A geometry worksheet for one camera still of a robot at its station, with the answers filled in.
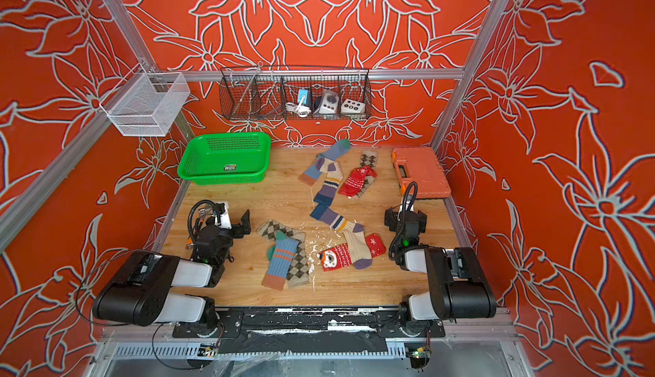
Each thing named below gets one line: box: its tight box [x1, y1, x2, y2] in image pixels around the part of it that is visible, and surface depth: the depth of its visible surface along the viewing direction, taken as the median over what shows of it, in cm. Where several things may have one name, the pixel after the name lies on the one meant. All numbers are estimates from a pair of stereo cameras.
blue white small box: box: [297, 88, 309, 105], surface depth 85 cm
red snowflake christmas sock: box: [337, 165, 377, 198], surface depth 108 cm
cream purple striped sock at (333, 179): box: [313, 156, 344, 207], surface depth 109 cm
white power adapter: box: [318, 89, 340, 115], surface depth 93 cm
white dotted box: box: [340, 98, 366, 115], surface depth 96 cm
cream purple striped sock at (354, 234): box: [309, 203, 373, 271], surface depth 92 cm
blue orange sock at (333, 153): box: [297, 139, 352, 187], surface depth 120 cm
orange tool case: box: [391, 146, 453, 199], surface depth 109 cm
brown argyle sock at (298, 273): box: [255, 219, 311, 289], surface depth 87 cm
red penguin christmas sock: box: [318, 232, 387, 272], surface depth 88 cm
